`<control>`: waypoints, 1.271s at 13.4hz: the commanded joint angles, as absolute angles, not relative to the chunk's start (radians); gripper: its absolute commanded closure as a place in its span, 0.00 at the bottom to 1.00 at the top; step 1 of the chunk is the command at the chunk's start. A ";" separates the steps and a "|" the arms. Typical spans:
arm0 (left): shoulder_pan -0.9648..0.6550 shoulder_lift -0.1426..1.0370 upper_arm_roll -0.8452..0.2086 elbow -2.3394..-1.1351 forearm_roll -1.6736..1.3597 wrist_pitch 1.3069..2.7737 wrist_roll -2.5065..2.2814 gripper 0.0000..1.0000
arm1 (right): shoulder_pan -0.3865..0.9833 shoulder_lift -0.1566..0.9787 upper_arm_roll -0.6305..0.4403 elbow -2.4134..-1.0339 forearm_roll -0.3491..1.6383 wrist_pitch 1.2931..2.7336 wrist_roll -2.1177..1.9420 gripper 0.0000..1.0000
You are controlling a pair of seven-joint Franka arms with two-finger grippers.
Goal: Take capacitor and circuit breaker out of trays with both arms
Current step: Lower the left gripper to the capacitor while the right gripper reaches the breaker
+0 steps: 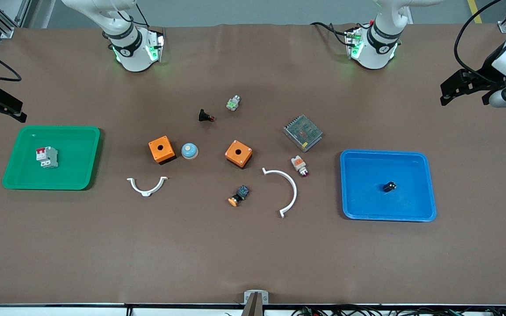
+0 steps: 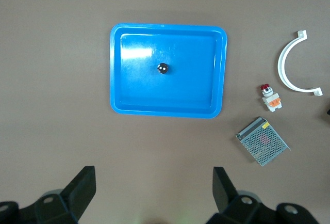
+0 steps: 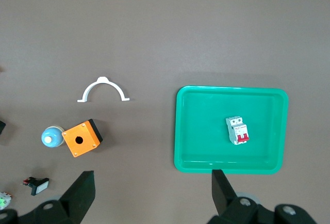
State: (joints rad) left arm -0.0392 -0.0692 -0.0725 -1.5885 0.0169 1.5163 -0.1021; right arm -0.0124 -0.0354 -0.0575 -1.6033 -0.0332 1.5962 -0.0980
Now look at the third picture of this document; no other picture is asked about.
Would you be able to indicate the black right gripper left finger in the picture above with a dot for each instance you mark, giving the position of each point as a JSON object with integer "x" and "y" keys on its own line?
{"x": 80, "y": 195}

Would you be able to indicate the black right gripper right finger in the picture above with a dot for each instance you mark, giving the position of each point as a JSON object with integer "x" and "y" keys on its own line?
{"x": 223, "y": 193}

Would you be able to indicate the white circuit breaker red switch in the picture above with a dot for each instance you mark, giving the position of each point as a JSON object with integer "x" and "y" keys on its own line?
{"x": 237, "y": 130}

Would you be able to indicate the orange push-button box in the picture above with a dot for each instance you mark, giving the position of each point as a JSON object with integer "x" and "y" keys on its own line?
{"x": 82, "y": 137}

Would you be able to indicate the green plastic tray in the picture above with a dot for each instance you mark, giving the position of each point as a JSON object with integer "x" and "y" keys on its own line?
{"x": 203, "y": 131}

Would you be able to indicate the white green small component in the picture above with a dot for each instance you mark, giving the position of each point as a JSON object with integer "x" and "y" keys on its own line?
{"x": 3, "y": 201}

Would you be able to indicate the black object at edge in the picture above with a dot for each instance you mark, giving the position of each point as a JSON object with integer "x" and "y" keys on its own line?
{"x": 1, "y": 126}

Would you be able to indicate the white half-round pipe clamp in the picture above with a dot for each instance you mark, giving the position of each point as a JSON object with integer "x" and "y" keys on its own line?
{"x": 89, "y": 89}

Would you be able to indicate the black push-button switch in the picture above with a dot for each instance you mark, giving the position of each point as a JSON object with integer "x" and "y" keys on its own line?
{"x": 38, "y": 185}

